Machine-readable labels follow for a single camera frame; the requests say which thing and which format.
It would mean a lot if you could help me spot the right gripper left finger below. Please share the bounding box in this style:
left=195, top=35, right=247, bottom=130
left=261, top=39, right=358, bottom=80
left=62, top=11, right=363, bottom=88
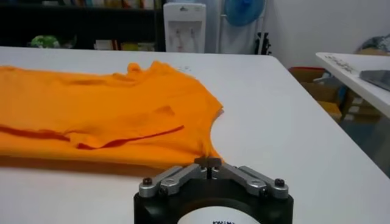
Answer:
left=138, top=157, right=210, bottom=199

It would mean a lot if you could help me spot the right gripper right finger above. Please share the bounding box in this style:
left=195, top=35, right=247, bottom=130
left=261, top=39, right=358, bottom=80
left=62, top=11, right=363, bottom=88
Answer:
left=209, top=157, right=289, bottom=200

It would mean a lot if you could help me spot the orange t-shirt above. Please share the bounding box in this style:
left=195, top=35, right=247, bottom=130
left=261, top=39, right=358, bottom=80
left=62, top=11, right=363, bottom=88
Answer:
left=0, top=60, right=225, bottom=170

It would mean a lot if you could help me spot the pile of grey clothes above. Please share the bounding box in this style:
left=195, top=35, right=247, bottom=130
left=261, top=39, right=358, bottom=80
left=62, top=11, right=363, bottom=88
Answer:
left=356, top=34, right=390, bottom=55

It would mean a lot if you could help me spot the yellow open carton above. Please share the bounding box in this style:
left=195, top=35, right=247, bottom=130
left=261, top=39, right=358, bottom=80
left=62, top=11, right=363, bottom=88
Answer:
left=316, top=100, right=344, bottom=121

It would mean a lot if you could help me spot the open cardboard box red rim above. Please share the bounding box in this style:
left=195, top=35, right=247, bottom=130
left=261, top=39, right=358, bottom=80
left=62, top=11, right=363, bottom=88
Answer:
left=288, top=66, right=339, bottom=102

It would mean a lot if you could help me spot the white green medicine box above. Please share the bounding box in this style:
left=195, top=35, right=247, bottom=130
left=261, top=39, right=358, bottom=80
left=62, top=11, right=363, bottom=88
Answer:
left=138, top=41, right=157, bottom=52

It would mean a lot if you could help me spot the black folded tripod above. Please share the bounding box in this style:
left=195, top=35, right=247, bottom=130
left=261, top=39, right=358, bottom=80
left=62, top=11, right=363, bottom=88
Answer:
left=255, top=31, right=272, bottom=56

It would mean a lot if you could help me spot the green yellow medicine box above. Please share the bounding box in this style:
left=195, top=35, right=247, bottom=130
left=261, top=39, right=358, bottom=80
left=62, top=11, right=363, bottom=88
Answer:
left=121, top=41, right=140, bottom=52

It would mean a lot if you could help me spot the white water dispenser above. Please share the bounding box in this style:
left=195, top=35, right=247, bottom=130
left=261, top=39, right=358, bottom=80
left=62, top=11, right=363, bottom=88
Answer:
left=163, top=2, right=207, bottom=54

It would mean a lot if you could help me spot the white side table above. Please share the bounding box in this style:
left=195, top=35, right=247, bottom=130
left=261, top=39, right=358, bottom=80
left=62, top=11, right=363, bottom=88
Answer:
left=315, top=51, right=390, bottom=119

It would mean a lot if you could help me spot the white red medicine box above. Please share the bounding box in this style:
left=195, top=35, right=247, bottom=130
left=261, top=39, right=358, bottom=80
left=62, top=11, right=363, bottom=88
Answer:
left=93, top=39, right=119, bottom=51

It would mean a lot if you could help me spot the black smartphone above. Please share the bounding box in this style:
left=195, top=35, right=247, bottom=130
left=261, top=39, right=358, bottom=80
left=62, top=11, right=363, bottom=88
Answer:
left=359, top=69, right=390, bottom=93

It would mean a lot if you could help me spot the blue water jug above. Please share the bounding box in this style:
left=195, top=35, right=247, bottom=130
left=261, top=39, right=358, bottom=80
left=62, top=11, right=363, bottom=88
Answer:
left=224, top=0, right=266, bottom=27

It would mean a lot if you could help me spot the black shelf unit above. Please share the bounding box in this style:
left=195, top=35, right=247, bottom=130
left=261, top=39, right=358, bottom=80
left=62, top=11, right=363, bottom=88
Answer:
left=0, top=0, right=167, bottom=52

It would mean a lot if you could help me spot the bowl with green packets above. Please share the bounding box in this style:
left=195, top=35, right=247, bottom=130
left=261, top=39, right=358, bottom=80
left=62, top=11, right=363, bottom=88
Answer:
left=29, top=34, right=77, bottom=49

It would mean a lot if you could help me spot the white wire jug rack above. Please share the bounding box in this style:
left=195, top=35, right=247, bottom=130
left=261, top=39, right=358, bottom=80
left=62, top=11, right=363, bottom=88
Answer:
left=215, top=0, right=269, bottom=55

